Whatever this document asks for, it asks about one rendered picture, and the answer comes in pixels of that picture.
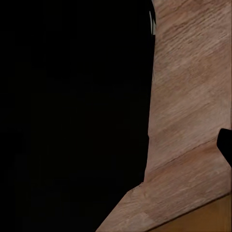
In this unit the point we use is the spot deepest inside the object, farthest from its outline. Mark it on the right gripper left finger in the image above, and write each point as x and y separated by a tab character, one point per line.
11	145

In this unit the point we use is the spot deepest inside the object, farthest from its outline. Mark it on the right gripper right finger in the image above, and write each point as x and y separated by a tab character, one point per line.
224	143

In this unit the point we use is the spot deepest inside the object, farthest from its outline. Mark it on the door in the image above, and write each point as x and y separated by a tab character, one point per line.
214	217

